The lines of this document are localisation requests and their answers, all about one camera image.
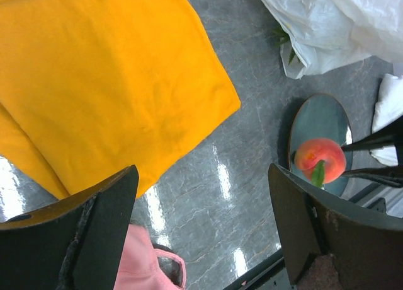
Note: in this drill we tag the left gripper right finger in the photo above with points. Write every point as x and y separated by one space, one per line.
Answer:
331 243

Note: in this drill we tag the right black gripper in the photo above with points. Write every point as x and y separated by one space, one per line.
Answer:
391 136

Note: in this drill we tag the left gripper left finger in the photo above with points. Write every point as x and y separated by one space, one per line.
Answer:
75 243

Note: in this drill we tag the fake peach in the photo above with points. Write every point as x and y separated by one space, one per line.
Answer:
321 160

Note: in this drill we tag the white plastic bag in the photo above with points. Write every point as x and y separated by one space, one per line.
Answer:
328 34

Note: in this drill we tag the fake fruit green leaves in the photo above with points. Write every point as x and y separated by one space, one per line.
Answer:
284 38

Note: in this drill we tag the white folded towel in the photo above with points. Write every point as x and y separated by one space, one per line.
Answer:
388 108

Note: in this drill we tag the pink cap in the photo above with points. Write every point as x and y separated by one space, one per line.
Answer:
139 267

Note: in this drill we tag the orange cloth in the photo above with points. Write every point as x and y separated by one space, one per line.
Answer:
90 87

